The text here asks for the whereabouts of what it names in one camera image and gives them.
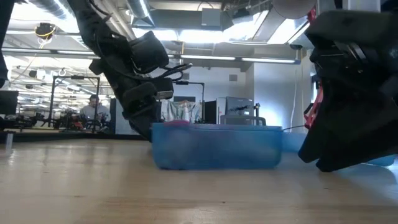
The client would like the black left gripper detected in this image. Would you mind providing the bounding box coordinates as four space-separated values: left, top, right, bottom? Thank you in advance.
90 58 175 141

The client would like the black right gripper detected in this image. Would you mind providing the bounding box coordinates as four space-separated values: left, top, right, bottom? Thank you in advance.
297 10 398 173

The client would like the blue translucent plastic supply box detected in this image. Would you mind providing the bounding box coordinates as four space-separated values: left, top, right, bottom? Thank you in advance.
150 121 397 171

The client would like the grey partition panel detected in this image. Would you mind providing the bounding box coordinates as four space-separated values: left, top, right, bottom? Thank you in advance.
109 98 130 135

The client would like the silver foil cover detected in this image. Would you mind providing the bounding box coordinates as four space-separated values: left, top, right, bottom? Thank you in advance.
160 99 201 123

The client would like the red desk lamp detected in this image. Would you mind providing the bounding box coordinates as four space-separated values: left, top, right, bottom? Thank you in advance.
271 0 325 131

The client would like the person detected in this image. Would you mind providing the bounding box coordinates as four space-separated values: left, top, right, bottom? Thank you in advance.
78 93 111 130

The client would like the grey metal cabinet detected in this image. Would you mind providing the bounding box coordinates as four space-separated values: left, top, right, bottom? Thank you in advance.
216 96 254 118

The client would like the office swivel chair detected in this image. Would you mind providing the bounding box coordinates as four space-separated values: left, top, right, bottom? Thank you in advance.
220 114 267 126

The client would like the dark computer monitor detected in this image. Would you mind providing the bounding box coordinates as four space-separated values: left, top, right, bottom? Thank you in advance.
0 90 20 116

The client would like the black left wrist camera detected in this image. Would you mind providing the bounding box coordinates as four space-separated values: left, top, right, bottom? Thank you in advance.
121 81 160 121

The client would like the black metal rig frame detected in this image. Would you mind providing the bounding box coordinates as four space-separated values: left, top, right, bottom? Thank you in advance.
174 80 205 124
49 75 101 132

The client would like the black aluminium table frame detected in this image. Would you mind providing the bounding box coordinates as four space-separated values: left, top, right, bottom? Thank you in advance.
0 131 150 143

